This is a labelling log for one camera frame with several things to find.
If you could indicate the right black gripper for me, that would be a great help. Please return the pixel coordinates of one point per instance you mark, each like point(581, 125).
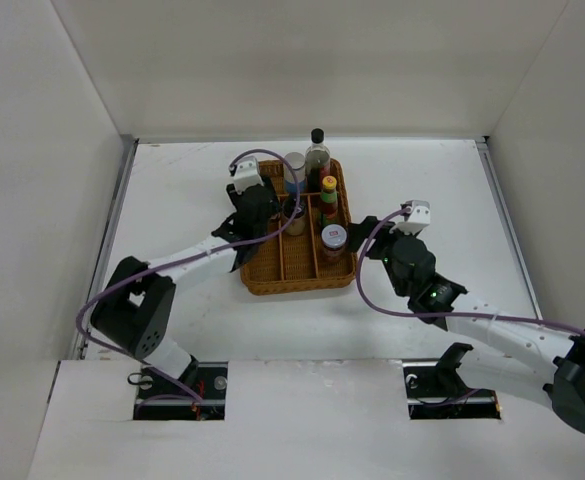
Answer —
point(358, 231)

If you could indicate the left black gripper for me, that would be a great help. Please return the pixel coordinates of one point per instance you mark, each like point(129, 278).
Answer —
point(233, 194)

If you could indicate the small red label spice jar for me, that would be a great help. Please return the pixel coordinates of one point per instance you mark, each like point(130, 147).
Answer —
point(334, 238)

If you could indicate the yellow cap chili sauce bottle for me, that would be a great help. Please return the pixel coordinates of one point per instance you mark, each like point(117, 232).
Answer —
point(328, 201)

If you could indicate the black cap brown spice bottle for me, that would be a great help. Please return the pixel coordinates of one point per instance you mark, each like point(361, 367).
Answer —
point(297, 216)

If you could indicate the blue label silver cap jar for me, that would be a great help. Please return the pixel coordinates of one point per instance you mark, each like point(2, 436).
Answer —
point(294, 179)

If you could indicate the tall dark sauce bottle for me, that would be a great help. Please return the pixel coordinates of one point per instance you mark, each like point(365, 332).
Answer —
point(317, 161)

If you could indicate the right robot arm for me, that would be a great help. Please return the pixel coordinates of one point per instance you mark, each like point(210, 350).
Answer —
point(538, 360)

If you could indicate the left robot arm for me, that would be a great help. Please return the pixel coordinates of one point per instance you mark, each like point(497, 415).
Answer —
point(135, 317)

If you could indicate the brown wicker divided basket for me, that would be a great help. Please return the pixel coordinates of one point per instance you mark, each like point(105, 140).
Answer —
point(289, 264)

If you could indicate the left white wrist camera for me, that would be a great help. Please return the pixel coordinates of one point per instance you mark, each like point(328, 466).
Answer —
point(245, 173)

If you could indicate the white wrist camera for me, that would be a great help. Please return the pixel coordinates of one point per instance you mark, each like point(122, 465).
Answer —
point(245, 173)
point(416, 217)

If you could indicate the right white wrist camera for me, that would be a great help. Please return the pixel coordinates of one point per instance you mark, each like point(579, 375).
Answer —
point(416, 217)

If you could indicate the left metal table rail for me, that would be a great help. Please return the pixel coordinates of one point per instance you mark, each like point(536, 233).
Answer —
point(130, 144)

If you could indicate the metal table rail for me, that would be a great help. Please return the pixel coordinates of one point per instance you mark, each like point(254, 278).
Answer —
point(130, 144)
point(484, 153)

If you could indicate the right metal table rail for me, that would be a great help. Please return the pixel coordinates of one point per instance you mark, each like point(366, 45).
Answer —
point(484, 153)

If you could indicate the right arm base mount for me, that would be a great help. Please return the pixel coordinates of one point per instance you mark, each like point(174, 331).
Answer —
point(435, 390)

